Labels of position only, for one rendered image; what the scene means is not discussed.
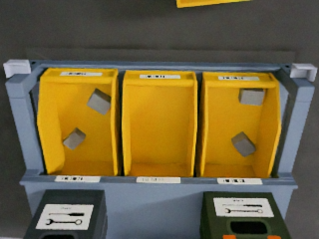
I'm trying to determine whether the yellow bin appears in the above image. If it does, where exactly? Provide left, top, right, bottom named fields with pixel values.
left=195, top=72, right=281, bottom=178
left=122, top=71, right=197, bottom=177
left=176, top=0, right=243, bottom=7
left=38, top=68, right=123, bottom=176

